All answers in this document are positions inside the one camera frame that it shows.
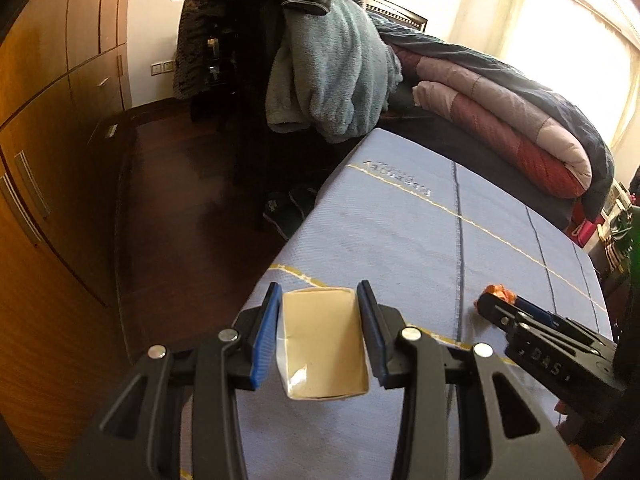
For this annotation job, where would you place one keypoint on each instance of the blue patterned duvet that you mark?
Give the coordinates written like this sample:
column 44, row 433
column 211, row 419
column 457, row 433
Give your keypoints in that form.
column 565, row 112

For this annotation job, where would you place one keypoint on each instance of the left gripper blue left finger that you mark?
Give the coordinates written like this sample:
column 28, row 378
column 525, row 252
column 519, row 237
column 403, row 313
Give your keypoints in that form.
column 136, row 435

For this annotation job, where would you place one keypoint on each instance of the beige small box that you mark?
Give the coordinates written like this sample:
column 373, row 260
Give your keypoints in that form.
column 320, row 349

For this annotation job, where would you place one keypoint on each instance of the wall socket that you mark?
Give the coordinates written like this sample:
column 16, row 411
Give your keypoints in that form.
column 160, row 68

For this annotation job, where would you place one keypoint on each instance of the wooden wardrobe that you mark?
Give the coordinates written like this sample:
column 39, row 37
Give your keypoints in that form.
column 64, row 92

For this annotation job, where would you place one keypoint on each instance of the red storage box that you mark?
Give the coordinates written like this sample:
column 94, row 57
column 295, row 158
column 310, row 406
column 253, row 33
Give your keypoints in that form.
column 580, row 229

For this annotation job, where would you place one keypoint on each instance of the blue tablecloth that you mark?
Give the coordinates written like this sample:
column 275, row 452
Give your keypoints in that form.
column 428, row 235

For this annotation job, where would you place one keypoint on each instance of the orange peel scrap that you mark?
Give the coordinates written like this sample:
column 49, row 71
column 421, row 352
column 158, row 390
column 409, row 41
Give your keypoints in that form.
column 500, row 291

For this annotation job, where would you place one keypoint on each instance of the window curtains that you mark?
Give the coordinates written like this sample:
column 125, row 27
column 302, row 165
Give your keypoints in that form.
column 564, row 47

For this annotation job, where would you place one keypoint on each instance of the bed with dark headboard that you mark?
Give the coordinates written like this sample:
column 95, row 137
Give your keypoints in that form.
column 445, row 138

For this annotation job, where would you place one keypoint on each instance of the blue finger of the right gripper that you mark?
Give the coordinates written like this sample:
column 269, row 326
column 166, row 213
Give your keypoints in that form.
column 540, row 315
column 496, row 311

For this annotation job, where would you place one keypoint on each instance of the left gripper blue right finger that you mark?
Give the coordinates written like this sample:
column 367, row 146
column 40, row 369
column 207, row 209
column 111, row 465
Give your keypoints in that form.
column 503, row 433

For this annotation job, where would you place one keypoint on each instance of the pink red folded quilt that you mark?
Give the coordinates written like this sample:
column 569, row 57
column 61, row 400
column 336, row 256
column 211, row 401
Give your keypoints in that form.
column 520, row 132

